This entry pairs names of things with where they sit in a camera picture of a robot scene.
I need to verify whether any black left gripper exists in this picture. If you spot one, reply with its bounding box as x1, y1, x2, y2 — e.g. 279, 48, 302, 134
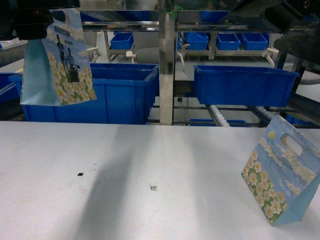
0, 0, 81, 41

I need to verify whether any flower gift bag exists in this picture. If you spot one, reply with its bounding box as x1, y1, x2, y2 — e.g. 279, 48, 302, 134
20, 8, 97, 107
241, 115, 320, 225

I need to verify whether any blue bin on left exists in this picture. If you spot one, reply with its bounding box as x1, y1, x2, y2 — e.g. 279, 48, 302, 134
22, 63, 159, 125

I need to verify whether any blue bin centre rack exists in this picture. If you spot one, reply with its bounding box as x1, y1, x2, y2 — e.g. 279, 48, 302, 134
194, 65, 299, 107

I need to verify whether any small qr code sticker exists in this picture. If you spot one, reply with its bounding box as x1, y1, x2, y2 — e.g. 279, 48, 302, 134
149, 185, 158, 191

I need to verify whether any steel rack upright post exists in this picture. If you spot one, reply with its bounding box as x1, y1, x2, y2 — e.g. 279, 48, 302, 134
159, 0, 176, 126

